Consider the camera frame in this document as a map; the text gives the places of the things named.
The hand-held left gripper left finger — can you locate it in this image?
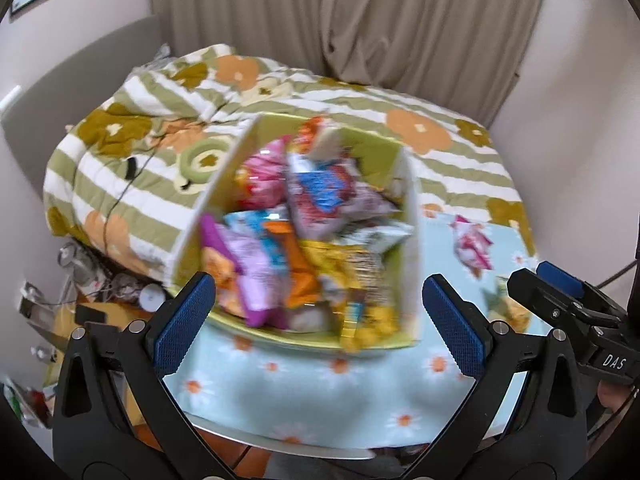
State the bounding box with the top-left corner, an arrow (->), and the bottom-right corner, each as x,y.
52,271 -> 237,480

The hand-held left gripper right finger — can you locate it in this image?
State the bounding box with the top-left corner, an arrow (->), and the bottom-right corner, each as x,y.
399,272 -> 589,480

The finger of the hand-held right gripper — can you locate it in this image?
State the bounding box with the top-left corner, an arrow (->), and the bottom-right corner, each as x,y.
536,259 -> 623,313
506,267 -> 603,348

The purple snack packet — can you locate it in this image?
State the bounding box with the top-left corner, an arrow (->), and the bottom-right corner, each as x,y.
199,212 -> 287,330

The green cardboard box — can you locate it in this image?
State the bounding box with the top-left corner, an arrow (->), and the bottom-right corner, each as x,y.
169,111 -> 427,358

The grey speckled snack bag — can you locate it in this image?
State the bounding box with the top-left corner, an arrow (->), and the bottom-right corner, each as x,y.
344,221 -> 417,262

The pile of assorted snack packets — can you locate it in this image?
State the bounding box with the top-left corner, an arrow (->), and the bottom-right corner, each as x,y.
199,115 -> 417,355

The person's right hand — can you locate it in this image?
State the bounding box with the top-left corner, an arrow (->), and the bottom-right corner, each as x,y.
597,381 -> 636,415

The small yellow green packet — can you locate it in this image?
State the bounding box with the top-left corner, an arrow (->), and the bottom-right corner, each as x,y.
481,277 -> 535,335

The small pink white packet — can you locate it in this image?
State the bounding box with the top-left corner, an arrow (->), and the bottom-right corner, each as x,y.
449,215 -> 495,280

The floor clutter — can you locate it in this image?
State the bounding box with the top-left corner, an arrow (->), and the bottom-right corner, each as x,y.
19,239 -> 168,322

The light blue daisy tablecloth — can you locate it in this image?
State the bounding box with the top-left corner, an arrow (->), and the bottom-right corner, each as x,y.
162,209 -> 557,452

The green striped floral blanket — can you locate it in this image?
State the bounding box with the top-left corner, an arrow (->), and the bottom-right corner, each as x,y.
41,44 -> 537,283

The beige curtain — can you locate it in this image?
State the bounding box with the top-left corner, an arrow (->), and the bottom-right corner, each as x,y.
149,0 -> 552,92

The black cable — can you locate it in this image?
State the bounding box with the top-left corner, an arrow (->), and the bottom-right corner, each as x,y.
599,257 -> 640,288

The thin black cord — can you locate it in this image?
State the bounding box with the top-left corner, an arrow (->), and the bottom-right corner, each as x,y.
101,152 -> 157,262

